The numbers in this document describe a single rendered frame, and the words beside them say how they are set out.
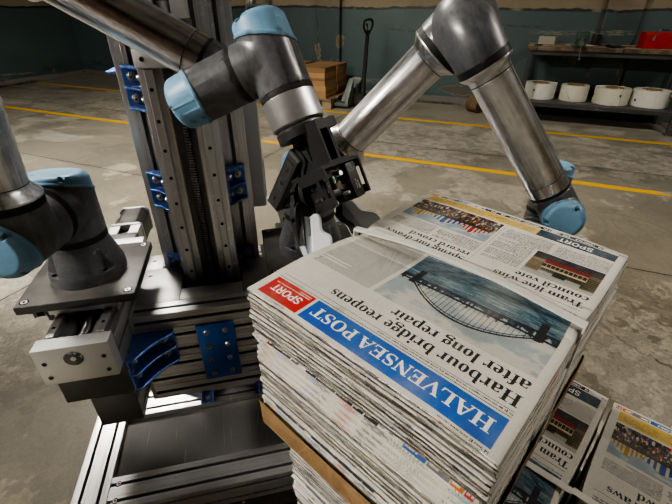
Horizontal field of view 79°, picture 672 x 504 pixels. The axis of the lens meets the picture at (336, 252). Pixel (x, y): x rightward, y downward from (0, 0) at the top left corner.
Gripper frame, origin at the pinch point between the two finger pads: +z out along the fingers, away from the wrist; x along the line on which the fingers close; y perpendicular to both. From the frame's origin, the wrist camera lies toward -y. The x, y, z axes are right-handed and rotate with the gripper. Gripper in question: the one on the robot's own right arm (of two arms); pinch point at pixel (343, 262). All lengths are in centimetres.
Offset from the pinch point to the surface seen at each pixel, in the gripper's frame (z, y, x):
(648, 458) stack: 35.4, 28.4, 11.2
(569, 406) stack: 30.2, 19.9, 12.5
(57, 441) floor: 36, -135, -41
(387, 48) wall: -176, -351, 535
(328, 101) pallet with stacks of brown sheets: -127, -394, 415
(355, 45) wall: -203, -394, 517
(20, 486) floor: 41, -127, -54
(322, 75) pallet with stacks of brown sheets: -162, -386, 414
